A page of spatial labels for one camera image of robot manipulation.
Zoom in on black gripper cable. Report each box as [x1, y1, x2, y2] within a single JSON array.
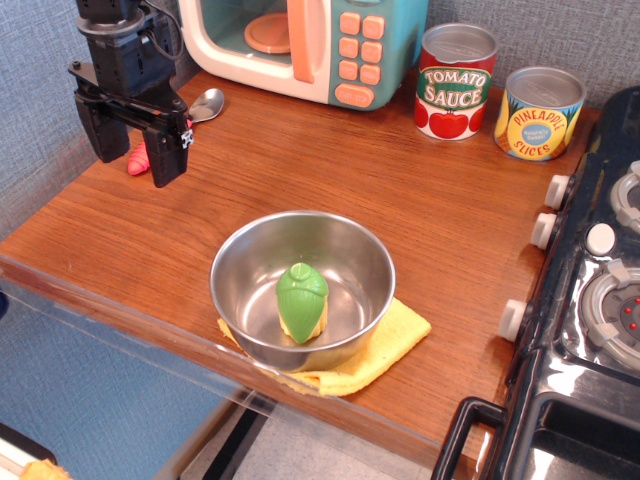
[[139, 0, 185, 62]]

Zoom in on tomato sauce can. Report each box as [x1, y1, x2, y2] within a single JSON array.
[[414, 23, 498, 141]]

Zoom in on white stove knob middle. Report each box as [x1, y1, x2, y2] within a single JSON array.
[[530, 213, 557, 250]]

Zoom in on green and yellow toy corn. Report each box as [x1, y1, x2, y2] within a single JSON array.
[[276, 262, 329, 344]]

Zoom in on black oven door handle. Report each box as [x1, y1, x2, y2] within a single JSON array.
[[431, 396, 506, 480]]

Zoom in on spoon with pink handle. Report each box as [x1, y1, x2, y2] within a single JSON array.
[[127, 88, 225, 176]]

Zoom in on pineapple slices can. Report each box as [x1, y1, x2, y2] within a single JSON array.
[[494, 66, 587, 162]]

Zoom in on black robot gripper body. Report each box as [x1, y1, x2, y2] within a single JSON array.
[[69, 1, 192, 144]]

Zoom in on toy microwave teal and orange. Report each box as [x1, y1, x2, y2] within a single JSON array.
[[179, 0, 429, 111]]

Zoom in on silver metal bowl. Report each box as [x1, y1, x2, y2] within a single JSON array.
[[210, 211, 396, 372]]

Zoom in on white stove knob upper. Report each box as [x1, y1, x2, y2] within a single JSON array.
[[544, 175, 571, 210]]

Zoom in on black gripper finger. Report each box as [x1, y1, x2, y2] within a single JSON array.
[[143, 127, 189, 188], [75, 92, 130, 163]]

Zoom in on yellow cloth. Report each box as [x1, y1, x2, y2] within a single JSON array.
[[238, 299, 432, 398]]

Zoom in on black toy stove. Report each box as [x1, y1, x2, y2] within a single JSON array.
[[478, 87, 639, 479]]

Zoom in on clear acrylic table guard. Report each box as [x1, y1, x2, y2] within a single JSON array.
[[1, 257, 437, 479]]

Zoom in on white stove knob lower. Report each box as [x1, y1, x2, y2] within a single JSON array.
[[498, 299, 527, 342]]

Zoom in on white stove knob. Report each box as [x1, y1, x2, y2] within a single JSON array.
[[530, 213, 557, 250], [544, 175, 571, 210], [498, 299, 527, 342]]

